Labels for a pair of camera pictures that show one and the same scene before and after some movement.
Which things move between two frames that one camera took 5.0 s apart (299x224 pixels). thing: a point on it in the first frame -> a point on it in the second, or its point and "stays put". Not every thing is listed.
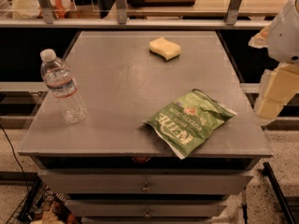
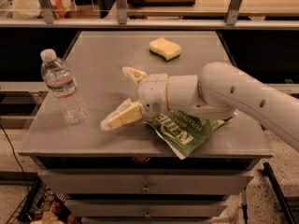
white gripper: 285,36 -> 153,92
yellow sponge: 164,49 stays put
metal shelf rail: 48,20 stays put
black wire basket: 43,205 stays put
